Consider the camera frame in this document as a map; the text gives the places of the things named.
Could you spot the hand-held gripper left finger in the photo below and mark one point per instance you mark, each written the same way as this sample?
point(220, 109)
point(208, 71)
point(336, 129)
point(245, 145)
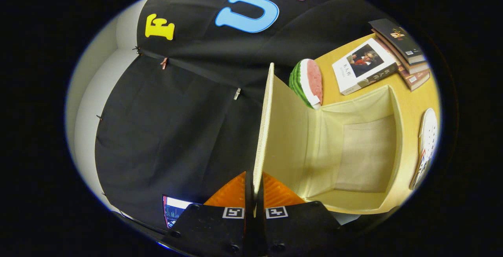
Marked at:
point(248, 194)

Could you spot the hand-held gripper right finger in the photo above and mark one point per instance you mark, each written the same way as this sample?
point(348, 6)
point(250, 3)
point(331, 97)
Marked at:
point(260, 225)

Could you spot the beige fabric storage box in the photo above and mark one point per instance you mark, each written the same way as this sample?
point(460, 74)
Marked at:
point(365, 151)

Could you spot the white canvas shoe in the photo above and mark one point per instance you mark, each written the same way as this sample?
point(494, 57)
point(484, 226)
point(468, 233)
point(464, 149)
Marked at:
point(427, 139)

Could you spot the glowing monitor screen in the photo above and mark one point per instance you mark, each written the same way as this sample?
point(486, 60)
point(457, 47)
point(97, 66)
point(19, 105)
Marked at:
point(175, 210)

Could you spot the black backdrop cloth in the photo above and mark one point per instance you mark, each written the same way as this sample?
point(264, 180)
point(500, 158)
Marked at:
point(177, 131)

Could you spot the silver cloth clip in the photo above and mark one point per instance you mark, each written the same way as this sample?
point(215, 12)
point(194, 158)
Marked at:
point(237, 94)

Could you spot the watermelon slice toy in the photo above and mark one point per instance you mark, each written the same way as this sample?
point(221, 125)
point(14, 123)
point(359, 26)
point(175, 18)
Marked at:
point(306, 82)

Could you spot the red cloth clip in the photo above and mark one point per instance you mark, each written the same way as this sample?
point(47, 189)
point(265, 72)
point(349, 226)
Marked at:
point(164, 63)

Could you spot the white portrait cover book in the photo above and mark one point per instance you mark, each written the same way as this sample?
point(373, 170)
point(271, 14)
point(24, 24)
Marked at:
point(359, 68)

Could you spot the reddish brown book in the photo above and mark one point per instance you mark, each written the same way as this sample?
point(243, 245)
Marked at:
point(418, 80)

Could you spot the tan brown book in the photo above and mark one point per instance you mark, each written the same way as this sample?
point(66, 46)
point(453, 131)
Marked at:
point(417, 67)

